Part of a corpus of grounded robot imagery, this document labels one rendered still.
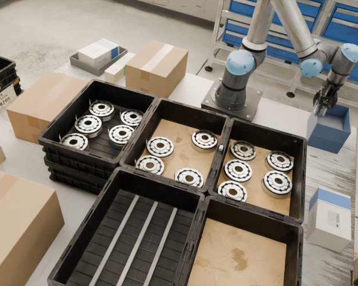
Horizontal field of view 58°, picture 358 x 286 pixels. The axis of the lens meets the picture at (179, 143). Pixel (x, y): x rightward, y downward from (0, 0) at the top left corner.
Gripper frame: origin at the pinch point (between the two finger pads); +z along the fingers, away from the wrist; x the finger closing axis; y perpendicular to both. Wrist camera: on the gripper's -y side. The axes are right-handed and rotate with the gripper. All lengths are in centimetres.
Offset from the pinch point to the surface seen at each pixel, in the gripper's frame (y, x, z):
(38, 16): -155, -284, 83
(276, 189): 58, -13, -4
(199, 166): 56, -41, -1
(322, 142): 9.9, 6.3, 8.1
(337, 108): -9.6, 9.8, 0.6
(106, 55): -4, -113, 5
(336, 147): 9.8, 12.9, 8.3
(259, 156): 41.2, -20.9, -0.6
